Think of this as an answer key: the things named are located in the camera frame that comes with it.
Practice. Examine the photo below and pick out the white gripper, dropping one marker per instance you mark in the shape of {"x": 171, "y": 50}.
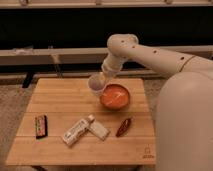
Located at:
{"x": 111, "y": 66}

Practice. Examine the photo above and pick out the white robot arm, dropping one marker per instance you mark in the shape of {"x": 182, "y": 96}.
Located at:
{"x": 184, "y": 112}

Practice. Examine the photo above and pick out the white flat packet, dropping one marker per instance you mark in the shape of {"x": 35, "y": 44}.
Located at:
{"x": 99, "y": 130}

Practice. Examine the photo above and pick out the white tube package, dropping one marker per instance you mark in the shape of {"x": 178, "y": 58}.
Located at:
{"x": 72, "y": 135}

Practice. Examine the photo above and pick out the orange ceramic bowl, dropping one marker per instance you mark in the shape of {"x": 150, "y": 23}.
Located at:
{"x": 115, "y": 97}

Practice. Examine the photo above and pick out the black red candy bar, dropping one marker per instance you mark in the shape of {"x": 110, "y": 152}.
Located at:
{"x": 41, "y": 128}

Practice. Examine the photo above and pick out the wooden low table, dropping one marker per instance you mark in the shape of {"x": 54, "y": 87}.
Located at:
{"x": 64, "y": 102}

